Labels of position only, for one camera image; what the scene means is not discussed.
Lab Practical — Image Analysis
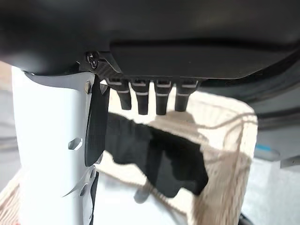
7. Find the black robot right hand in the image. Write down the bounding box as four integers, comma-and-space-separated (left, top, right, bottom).
0, 0, 300, 225

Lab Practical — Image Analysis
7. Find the black cloth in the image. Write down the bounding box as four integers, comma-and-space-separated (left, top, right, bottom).
106, 112, 209, 199

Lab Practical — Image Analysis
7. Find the cream wicker tray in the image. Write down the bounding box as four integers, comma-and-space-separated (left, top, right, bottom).
0, 91, 258, 225

